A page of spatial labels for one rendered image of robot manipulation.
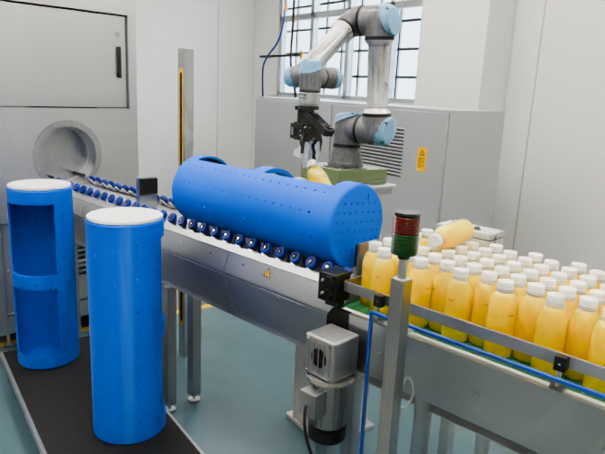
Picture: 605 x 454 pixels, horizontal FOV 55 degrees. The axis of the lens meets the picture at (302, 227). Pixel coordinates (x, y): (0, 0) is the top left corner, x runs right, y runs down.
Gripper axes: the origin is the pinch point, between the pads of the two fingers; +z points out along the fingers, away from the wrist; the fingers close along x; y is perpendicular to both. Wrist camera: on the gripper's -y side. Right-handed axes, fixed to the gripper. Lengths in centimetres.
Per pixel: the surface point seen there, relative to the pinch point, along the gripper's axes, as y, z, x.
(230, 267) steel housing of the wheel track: 25, 41, 14
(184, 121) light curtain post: 119, -6, -30
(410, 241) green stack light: -68, 7, 38
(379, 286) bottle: -47, 28, 18
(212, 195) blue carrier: 36.8, 15.9, 14.3
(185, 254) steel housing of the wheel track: 55, 43, 14
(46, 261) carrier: 150, 67, 32
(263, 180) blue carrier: 13.6, 7.0, 9.4
